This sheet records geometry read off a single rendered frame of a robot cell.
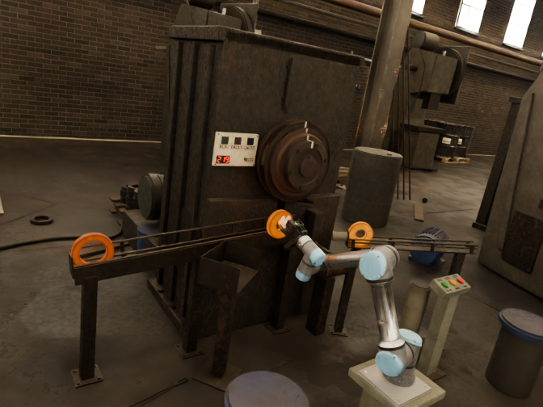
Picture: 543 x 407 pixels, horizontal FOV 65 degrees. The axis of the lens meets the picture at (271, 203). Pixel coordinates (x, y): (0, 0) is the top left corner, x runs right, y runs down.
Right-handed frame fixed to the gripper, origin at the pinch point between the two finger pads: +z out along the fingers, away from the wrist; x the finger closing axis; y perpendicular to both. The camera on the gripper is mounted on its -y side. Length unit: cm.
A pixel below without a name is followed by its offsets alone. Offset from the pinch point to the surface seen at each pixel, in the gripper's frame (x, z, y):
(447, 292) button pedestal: -77, -62, -11
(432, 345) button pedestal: -82, -70, -47
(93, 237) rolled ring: 89, 17, -13
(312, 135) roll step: -25, 26, 38
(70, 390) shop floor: 99, -9, -84
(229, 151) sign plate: 17.9, 37.6, 20.8
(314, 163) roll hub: -24.2, 15.6, 25.7
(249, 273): 20.7, -13.8, -20.7
